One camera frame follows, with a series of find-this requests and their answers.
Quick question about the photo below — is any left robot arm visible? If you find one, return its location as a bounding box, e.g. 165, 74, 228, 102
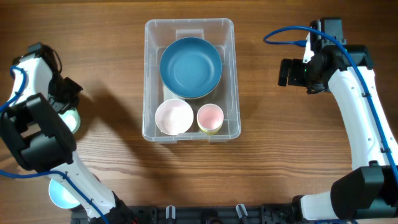
1, 42, 139, 223

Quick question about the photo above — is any white label in container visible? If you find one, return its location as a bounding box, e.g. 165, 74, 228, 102
163, 85, 178, 101

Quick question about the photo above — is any pink cup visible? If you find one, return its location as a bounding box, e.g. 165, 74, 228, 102
197, 103, 224, 129

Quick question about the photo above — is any left blue cable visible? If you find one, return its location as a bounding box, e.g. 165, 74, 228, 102
0, 65, 109, 224

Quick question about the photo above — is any pale pink bowl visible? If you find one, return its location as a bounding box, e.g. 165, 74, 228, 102
155, 99, 194, 136

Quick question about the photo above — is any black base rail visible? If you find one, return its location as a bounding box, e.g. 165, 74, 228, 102
70, 203, 302, 224

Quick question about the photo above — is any green bowl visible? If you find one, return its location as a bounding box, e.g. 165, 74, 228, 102
59, 108, 81, 134

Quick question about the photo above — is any clear plastic storage container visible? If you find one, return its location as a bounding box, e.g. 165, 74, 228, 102
142, 18, 241, 144

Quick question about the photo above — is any light blue bowl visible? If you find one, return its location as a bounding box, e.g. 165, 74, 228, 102
49, 179, 80, 209

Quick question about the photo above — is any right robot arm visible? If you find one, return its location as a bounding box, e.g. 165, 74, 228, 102
278, 17, 397, 223

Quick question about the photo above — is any yellow cup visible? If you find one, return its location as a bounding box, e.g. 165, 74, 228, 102
200, 126, 221, 135

